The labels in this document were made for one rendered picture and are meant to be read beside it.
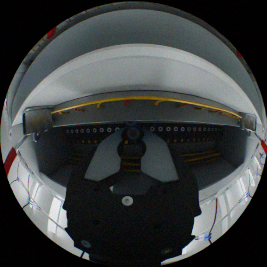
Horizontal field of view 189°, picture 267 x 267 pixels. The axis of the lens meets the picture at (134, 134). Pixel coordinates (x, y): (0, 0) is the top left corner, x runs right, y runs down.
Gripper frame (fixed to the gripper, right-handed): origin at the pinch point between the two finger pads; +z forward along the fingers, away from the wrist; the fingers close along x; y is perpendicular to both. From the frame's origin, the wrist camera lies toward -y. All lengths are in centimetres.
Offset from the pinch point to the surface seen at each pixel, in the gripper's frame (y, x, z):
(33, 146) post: 1.4, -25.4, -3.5
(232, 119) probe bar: -3.7, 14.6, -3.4
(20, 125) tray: -5.4, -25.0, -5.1
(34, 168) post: 5.8, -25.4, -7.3
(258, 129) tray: -4.5, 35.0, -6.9
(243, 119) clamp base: -4.6, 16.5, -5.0
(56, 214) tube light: 182, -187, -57
